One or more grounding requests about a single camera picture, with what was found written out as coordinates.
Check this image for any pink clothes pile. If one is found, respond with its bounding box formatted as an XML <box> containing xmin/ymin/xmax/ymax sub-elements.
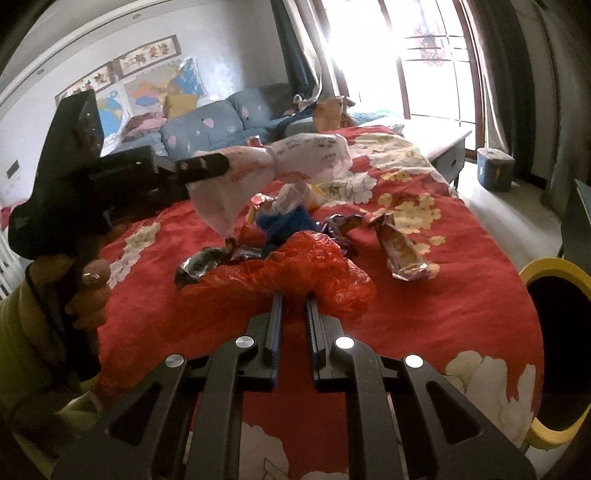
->
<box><xmin>121</xmin><ymin>112</ymin><xmax>167</xmax><ymax>142</ymax></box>

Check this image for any dark glass tv cabinet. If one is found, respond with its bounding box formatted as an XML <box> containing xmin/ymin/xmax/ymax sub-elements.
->
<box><xmin>558</xmin><ymin>179</ymin><xmax>591</xmax><ymax>273</ymax></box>

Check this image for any red floral tablecloth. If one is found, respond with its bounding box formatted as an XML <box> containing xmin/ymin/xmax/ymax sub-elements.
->
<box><xmin>95</xmin><ymin>127</ymin><xmax>543</xmax><ymax>479</ymax></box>

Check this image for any purple crumpled wrapper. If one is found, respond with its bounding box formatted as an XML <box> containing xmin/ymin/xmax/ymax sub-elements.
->
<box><xmin>321</xmin><ymin>214</ymin><xmax>363</xmax><ymax>258</ymax></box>

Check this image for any framed calligraphy picture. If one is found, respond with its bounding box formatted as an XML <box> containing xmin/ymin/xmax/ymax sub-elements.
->
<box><xmin>55</xmin><ymin>62</ymin><xmax>116</xmax><ymax>105</ymax></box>
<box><xmin>113</xmin><ymin>35</ymin><xmax>181</xmax><ymax>78</ymax></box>

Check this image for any world map poster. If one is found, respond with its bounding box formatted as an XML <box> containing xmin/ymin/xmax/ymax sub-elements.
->
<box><xmin>96</xmin><ymin>88</ymin><xmax>129</xmax><ymax>139</ymax></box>

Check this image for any yellow rimmed black trash bin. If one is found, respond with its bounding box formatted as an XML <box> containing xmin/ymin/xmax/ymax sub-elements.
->
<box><xmin>520</xmin><ymin>258</ymin><xmax>590</xmax><ymax>450</ymax></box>

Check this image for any clear plastic wrapper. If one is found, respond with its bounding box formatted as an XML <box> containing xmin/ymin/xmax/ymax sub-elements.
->
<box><xmin>246</xmin><ymin>182</ymin><xmax>328</xmax><ymax>224</ymax></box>

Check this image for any red plastic bag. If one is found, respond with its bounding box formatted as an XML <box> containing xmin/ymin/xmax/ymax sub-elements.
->
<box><xmin>162</xmin><ymin>231</ymin><xmax>377</xmax><ymax>342</ymax></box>

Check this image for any brown snack wrapper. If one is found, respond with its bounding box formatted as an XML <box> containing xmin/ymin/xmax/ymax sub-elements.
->
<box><xmin>368</xmin><ymin>212</ymin><xmax>439</xmax><ymax>282</ymax></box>

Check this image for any blue crumpled wrapper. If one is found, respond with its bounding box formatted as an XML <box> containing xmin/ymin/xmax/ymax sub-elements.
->
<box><xmin>256</xmin><ymin>205</ymin><xmax>321</xmax><ymax>255</ymax></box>

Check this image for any yellow cushion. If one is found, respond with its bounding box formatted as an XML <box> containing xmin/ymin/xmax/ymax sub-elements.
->
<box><xmin>163</xmin><ymin>94</ymin><xmax>198</xmax><ymax>119</ymax></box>

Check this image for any person's left hand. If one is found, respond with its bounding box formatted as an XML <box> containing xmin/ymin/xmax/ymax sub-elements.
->
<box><xmin>27</xmin><ymin>223</ymin><xmax>130</xmax><ymax>331</ymax></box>

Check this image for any blue sofa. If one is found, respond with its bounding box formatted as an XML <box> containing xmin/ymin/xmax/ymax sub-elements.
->
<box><xmin>98</xmin><ymin>82</ymin><xmax>394</xmax><ymax>160</ymax></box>

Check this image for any blue storage stool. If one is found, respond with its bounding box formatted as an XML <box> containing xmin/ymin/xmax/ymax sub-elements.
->
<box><xmin>477</xmin><ymin>148</ymin><xmax>515</xmax><ymax>193</ymax></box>

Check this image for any white coffee table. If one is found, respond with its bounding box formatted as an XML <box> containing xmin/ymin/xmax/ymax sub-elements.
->
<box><xmin>361</xmin><ymin>115</ymin><xmax>473</xmax><ymax>187</ymax></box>

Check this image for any small metal can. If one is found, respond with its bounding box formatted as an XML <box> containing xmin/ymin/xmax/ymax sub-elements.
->
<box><xmin>245</xmin><ymin>135</ymin><xmax>263</xmax><ymax>147</ymax></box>

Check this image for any white printed plastic bag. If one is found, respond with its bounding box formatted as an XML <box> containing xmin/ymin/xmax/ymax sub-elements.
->
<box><xmin>187</xmin><ymin>133</ymin><xmax>353</xmax><ymax>238</ymax></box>

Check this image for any brown paper bag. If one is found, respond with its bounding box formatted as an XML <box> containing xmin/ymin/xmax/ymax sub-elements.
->
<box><xmin>312</xmin><ymin>96</ymin><xmax>348</xmax><ymax>133</ymax></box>

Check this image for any wall map poster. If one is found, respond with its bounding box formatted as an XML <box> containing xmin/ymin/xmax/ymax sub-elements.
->
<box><xmin>123</xmin><ymin>57</ymin><xmax>207</xmax><ymax>115</ymax></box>

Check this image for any dark left curtain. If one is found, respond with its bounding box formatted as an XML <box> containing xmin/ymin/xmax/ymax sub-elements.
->
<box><xmin>270</xmin><ymin>1</ymin><xmax>322</xmax><ymax>109</ymax></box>

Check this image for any green sleeve forearm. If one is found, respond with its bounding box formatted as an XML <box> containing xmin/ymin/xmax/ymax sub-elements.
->
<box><xmin>1</xmin><ymin>255</ymin><xmax>101</xmax><ymax>444</ymax></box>

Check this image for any silver dark crumpled wrapper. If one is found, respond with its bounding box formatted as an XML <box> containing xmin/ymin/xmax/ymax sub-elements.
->
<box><xmin>174</xmin><ymin>238</ymin><xmax>263</xmax><ymax>289</ymax></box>

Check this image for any dark curtain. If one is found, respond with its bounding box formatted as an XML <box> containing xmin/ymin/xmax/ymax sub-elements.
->
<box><xmin>270</xmin><ymin>1</ymin><xmax>322</xmax><ymax>109</ymax></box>
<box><xmin>464</xmin><ymin>1</ymin><xmax>557</xmax><ymax>188</ymax></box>

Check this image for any dark right curtain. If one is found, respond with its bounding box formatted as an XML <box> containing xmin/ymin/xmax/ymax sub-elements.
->
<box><xmin>464</xmin><ymin>1</ymin><xmax>557</xmax><ymax>188</ymax></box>

